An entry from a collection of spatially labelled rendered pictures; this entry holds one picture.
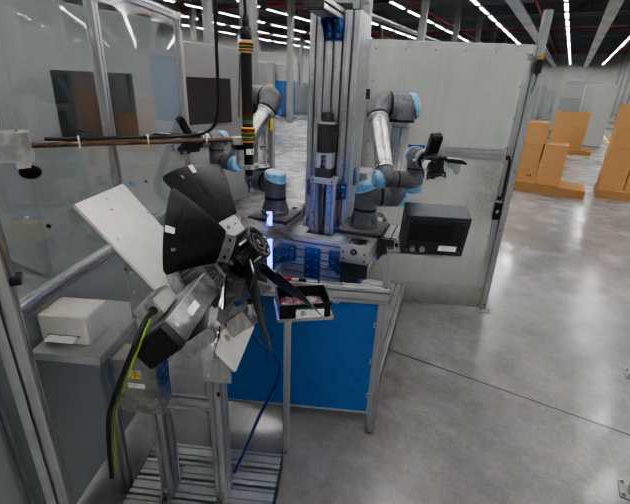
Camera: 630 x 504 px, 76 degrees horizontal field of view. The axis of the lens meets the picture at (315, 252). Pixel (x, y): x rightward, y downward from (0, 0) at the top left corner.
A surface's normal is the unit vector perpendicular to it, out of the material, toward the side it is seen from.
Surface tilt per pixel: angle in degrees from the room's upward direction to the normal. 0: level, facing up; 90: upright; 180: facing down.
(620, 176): 90
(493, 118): 90
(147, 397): 90
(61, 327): 90
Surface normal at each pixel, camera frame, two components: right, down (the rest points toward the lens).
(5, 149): 0.50, 0.35
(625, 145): -0.51, 0.31
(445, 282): -0.09, 0.37
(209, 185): 0.39, -0.47
